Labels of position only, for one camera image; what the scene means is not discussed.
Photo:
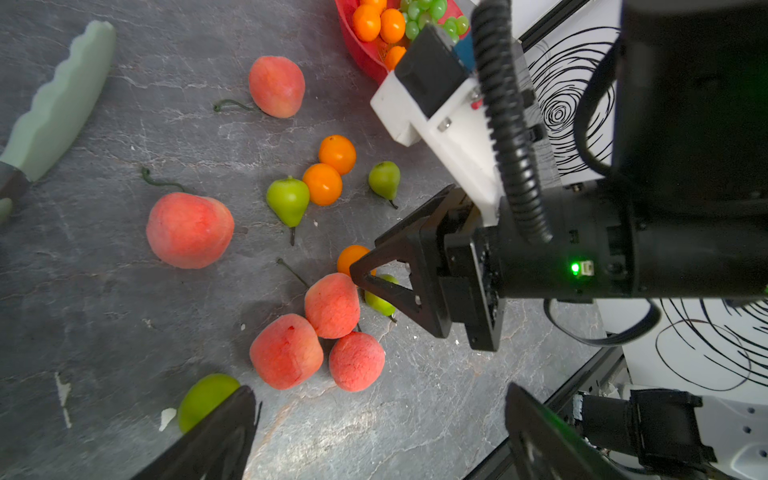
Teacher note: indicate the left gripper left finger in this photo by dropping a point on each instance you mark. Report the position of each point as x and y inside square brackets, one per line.
[216, 448]

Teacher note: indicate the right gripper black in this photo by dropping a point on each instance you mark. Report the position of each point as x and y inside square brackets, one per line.
[450, 268]

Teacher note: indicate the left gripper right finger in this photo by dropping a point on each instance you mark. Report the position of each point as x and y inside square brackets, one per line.
[544, 447]

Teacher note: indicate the orange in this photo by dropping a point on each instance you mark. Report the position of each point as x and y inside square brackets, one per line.
[379, 5]
[349, 256]
[392, 26]
[338, 152]
[366, 22]
[393, 57]
[324, 183]

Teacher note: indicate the red flower fruit bowl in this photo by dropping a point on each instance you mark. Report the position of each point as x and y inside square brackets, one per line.
[370, 56]

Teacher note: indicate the green grape bunch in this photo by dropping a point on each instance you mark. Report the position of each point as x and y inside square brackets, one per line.
[443, 13]

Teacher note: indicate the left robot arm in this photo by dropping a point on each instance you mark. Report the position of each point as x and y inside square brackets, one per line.
[655, 433]

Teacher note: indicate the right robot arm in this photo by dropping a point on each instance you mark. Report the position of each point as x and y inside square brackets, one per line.
[674, 122]

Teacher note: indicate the green pear lower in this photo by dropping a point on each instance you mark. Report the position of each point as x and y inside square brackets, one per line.
[380, 305]

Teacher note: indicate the green pear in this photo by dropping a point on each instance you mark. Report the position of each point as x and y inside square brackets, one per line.
[384, 180]
[380, 305]
[289, 198]

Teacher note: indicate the green apple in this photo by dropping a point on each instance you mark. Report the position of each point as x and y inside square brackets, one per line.
[204, 397]

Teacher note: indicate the peach bottom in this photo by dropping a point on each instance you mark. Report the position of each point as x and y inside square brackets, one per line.
[356, 361]

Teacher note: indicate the green pear upper right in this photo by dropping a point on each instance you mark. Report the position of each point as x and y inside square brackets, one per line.
[384, 180]

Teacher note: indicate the green pear left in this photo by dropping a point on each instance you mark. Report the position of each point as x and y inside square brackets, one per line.
[289, 198]

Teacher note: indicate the peach top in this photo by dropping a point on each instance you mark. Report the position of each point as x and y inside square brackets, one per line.
[277, 86]

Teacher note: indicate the metal green-tipped tongs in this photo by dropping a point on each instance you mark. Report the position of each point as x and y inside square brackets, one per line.
[59, 110]

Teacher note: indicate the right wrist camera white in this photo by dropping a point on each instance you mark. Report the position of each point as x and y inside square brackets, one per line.
[468, 107]

